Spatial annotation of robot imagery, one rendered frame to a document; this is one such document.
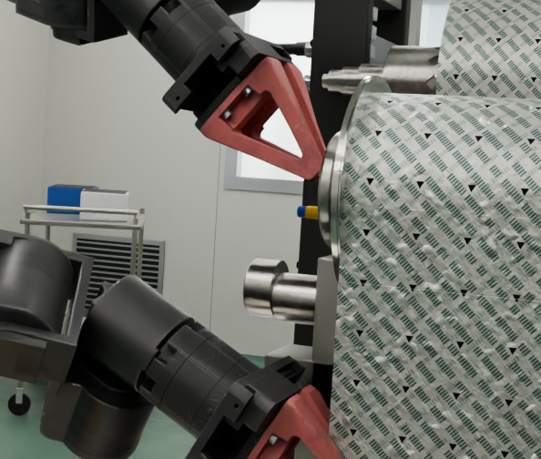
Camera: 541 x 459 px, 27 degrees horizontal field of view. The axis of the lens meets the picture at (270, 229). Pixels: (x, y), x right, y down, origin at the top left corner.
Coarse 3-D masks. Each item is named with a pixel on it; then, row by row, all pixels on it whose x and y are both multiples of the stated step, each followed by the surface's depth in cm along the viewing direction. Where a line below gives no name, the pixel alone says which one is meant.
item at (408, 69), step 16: (400, 48) 95; (416, 48) 95; (432, 48) 94; (384, 64) 94; (400, 64) 94; (416, 64) 93; (432, 64) 93; (400, 80) 94; (416, 80) 93; (432, 80) 93
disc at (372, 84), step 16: (368, 80) 70; (384, 80) 73; (352, 96) 68; (368, 96) 70; (352, 112) 67; (352, 128) 67; (336, 160) 66; (336, 176) 65; (336, 192) 65; (336, 208) 66; (336, 224) 66; (336, 240) 66; (336, 256) 67; (336, 272) 67
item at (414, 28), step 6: (414, 0) 168; (420, 0) 169; (414, 6) 168; (420, 6) 169; (414, 12) 168; (420, 12) 169; (414, 18) 168; (420, 18) 170; (414, 24) 168; (420, 24) 170; (414, 30) 168; (420, 30) 170; (414, 36) 168; (408, 42) 168; (414, 42) 168
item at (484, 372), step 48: (384, 288) 66; (336, 336) 67; (384, 336) 66; (432, 336) 65; (480, 336) 64; (528, 336) 63; (336, 384) 67; (384, 384) 66; (432, 384) 65; (480, 384) 64; (528, 384) 63; (336, 432) 67; (384, 432) 66; (432, 432) 65; (480, 432) 64; (528, 432) 63
